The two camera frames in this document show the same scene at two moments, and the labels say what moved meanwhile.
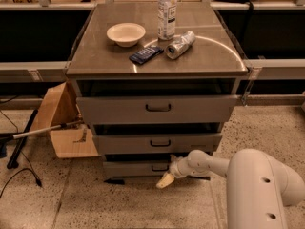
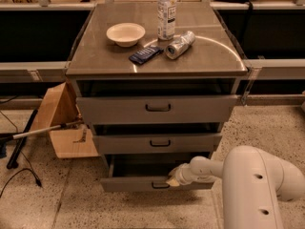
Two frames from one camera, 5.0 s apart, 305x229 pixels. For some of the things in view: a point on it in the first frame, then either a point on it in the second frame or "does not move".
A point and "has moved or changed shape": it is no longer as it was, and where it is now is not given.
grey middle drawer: x=160 y=143 does not move
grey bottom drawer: x=136 y=168 has moved or changed shape
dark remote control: x=146 y=54 does not move
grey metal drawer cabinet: x=154 y=81 does not move
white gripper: x=176 y=169 → x=183 y=176
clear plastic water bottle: x=167 y=14 does not move
